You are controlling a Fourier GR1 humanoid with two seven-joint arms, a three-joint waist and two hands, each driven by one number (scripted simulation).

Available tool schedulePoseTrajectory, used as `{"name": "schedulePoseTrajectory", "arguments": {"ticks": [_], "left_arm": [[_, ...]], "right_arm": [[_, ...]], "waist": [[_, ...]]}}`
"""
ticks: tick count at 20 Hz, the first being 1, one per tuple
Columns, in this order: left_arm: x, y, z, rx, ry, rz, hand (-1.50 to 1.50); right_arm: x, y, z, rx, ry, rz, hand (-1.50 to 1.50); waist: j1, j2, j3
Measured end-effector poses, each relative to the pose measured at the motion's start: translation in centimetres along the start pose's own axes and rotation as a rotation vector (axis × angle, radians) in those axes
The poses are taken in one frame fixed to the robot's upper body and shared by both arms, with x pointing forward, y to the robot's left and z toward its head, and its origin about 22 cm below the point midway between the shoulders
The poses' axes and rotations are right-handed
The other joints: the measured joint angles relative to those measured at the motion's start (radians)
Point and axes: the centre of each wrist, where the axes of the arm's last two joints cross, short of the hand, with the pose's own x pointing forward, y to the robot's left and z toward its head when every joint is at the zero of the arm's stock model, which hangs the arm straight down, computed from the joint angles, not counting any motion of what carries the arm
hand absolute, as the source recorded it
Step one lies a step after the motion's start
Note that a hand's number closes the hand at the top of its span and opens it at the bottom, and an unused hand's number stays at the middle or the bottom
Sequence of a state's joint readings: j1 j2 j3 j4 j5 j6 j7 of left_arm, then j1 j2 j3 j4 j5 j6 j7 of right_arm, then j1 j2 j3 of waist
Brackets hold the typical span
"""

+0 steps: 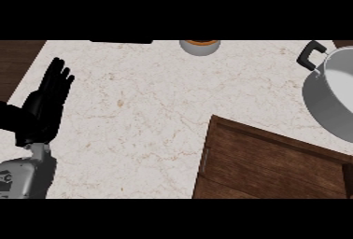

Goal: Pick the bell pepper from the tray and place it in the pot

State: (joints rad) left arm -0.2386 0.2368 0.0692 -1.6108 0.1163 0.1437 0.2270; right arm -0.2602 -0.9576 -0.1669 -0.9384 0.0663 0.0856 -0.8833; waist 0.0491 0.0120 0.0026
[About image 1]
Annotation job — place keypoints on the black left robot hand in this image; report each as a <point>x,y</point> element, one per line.
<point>43,102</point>

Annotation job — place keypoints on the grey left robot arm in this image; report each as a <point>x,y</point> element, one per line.
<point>21,177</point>

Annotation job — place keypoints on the grey can with orange top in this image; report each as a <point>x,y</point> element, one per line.
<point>200,47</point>

